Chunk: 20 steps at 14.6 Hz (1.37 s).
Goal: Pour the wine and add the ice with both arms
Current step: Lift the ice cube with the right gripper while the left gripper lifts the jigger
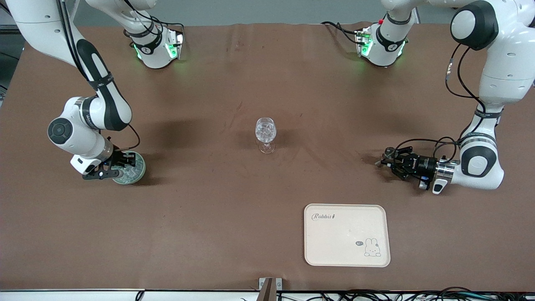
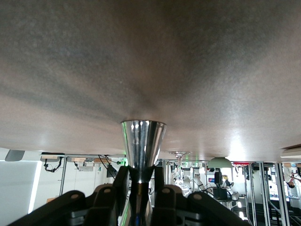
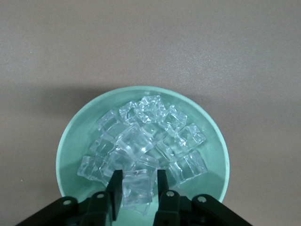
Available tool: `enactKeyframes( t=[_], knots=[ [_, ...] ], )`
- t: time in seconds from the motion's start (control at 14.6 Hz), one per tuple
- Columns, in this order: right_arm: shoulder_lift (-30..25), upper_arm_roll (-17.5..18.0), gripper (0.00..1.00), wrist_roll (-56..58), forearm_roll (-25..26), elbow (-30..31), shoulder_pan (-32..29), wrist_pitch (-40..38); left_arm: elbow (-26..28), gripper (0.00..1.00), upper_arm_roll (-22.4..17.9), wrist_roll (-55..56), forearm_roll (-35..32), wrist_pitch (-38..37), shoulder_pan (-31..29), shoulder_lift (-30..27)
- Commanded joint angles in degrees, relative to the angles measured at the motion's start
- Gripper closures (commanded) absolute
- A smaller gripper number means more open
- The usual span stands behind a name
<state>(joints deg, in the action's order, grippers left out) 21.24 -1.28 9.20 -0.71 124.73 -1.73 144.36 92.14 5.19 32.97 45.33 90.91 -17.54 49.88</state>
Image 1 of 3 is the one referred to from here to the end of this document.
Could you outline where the pile of clear ice cubes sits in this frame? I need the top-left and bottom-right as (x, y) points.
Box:
(119, 157), (143, 182)

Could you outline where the small metal measuring cup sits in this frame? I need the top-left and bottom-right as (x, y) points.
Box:
(375, 147), (397, 168)

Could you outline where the clear stemmed wine glass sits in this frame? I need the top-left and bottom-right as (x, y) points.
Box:
(255, 117), (277, 154)

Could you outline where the pale green ceramic bowl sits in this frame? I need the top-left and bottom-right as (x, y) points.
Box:
(111, 151), (146, 185)

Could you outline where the cream rabbit print tray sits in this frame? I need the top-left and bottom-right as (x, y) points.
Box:
(304, 203), (391, 268)

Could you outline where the brown table cover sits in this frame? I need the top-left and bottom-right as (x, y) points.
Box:
(0, 22), (535, 292)

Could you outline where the grey base connector box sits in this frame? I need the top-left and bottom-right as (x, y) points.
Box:
(355, 28), (373, 57)
(166, 30), (184, 60)

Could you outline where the white table edge strip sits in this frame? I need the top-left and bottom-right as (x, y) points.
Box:
(0, 288), (262, 301)

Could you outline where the brown upright bar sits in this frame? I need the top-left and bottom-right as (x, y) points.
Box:
(260, 278), (276, 301)

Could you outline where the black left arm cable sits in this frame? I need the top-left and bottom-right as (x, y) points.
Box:
(395, 42), (487, 161)

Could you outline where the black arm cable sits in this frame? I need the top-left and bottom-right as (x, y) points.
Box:
(395, 42), (487, 161)
(58, 0), (141, 152)

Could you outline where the black cable bundle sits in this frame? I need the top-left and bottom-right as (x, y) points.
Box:
(240, 286), (535, 301)

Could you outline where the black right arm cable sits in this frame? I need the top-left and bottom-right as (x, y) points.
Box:
(58, 0), (141, 152)

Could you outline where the black base cable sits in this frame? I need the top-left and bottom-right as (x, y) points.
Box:
(321, 21), (360, 44)
(148, 16), (185, 33)

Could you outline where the silver metal bracket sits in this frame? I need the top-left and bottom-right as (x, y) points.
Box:
(259, 277), (283, 301)

